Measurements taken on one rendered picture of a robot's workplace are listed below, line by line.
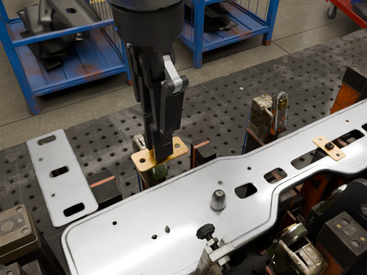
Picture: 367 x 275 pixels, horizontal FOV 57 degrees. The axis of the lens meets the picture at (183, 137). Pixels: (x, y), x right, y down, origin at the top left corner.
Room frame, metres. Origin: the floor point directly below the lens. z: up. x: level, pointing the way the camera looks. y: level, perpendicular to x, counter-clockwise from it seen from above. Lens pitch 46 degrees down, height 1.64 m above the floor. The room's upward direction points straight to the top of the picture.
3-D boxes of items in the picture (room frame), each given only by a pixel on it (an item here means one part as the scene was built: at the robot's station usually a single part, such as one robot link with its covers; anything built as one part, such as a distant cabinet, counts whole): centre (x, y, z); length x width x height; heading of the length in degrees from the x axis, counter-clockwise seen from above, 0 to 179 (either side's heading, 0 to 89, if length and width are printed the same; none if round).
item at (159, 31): (0.34, 0.04, 1.44); 0.08 x 0.07 x 0.09; 30
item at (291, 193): (0.49, -0.22, 0.84); 0.12 x 0.05 x 0.29; 30
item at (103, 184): (0.47, 0.19, 0.84); 0.11 x 0.10 x 0.28; 30
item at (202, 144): (0.59, -0.05, 0.84); 0.11 x 0.08 x 0.29; 30
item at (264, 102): (0.70, -0.23, 0.87); 0.12 x 0.09 x 0.35; 30
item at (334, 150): (0.58, -0.37, 1.01); 0.08 x 0.04 x 0.01; 30
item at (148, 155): (0.34, 0.04, 1.25); 0.08 x 0.04 x 0.01; 120
